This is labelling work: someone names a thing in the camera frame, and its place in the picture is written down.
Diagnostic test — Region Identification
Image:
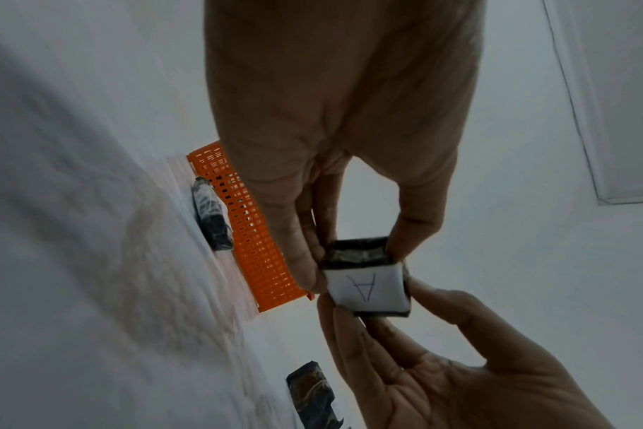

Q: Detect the person's left hand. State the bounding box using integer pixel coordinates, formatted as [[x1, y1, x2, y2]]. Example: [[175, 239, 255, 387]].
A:
[[203, 0, 485, 294]]

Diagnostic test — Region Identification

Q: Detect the person's right hand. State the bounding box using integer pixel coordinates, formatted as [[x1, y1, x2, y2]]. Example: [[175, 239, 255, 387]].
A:
[[317, 277, 616, 429]]

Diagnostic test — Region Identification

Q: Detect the black cube with white label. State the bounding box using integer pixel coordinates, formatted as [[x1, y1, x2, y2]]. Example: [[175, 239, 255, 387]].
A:
[[319, 236, 411, 318]]

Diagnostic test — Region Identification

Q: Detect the black wrapped block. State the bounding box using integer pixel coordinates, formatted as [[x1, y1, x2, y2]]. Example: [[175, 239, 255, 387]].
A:
[[190, 175, 235, 252], [285, 359, 351, 429]]

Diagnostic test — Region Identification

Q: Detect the orange plastic mesh basket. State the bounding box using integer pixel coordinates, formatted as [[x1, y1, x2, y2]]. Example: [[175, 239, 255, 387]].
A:
[[187, 141, 315, 314]]

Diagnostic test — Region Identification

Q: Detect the white textured cloth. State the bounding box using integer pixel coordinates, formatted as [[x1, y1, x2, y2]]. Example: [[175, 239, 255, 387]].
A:
[[0, 25, 301, 429]]

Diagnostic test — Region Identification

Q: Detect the white framed wall panel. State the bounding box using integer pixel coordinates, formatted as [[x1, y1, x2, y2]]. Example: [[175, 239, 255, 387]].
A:
[[543, 0, 643, 206]]

